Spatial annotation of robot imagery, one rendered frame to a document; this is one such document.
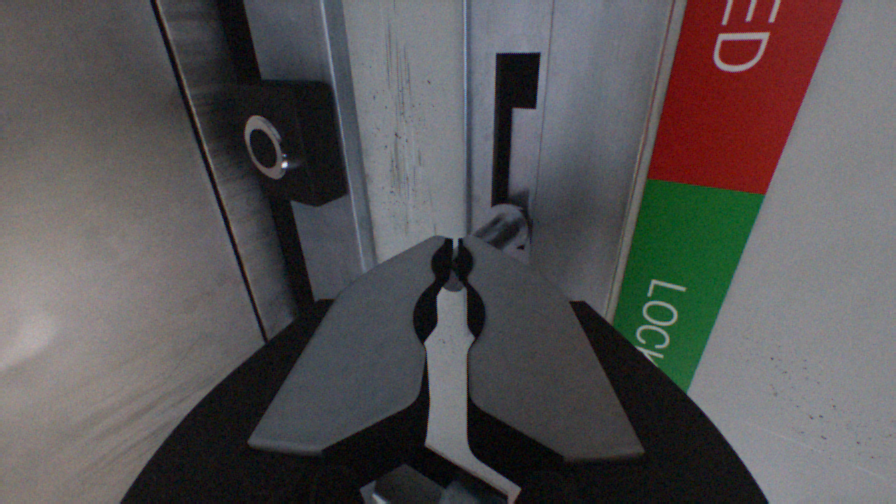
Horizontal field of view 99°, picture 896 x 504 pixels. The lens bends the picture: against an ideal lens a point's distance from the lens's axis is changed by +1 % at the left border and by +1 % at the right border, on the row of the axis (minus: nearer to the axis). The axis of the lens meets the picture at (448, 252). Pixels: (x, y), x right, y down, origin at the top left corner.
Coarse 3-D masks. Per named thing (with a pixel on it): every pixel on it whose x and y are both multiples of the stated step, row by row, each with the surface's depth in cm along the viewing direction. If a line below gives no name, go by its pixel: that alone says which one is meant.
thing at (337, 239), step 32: (256, 0) 19; (288, 0) 18; (320, 0) 17; (256, 32) 20; (288, 32) 19; (320, 32) 18; (288, 64) 20; (320, 64) 18; (352, 96) 20; (352, 128) 20; (352, 160) 21; (352, 192) 21; (320, 224) 24; (352, 224) 22; (320, 256) 26; (352, 256) 24; (320, 288) 27
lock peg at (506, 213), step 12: (504, 204) 17; (492, 216) 18; (504, 216) 17; (516, 216) 17; (480, 228) 16; (492, 228) 16; (504, 228) 16; (516, 228) 17; (528, 228) 17; (492, 240) 15; (504, 240) 16; (516, 240) 18; (456, 252) 14; (456, 264) 14; (456, 276) 14; (444, 288) 14; (456, 288) 14
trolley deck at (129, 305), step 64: (0, 0) 14; (64, 0) 16; (128, 0) 17; (0, 64) 15; (64, 64) 16; (128, 64) 18; (0, 128) 15; (64, 128) 17; (128, 128) 18; (192, 128) 21; (0, 192) 15; (64, 192) 17; (128, 192) 19; (192, 192) 22; (0, 256) 16; (64, 256) 18; (128, 256) 20; (192, 256) 22; (0, 320) 16; (64, 320) 18; (128, 320) 20; (192, 320) 23; (256, 320) 27; (0, 384) 17; (64, 384) 19; (128, 384) 21; (192, 384) 24; (0, 448) 17; (64, 448) 19; (128, 448) 22
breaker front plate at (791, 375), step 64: (384, 0) 17; (448, 0) 15; (512, 0) 14; (384, 64) 18; (448, 64) 16; (832, 64) 10; (384, 128) 20; (448, 128) 18; (832, 128) 11; (384, 192) 21; (448, 192) 19; (640, 192) 14; (768, 192) 12; (832, 192) 11; (384, 256) 24; (512, 256) 18; (768, 256) 13; (832, 256) 12; (448, 320) 23; (768, 320) 14; (832, 320) 13; (448, 384) 26; (704, 384) 16; (768, 384) 15; (832, 384) 13; (448, 448) 29; (768, 448) 16; (832, 448) 14
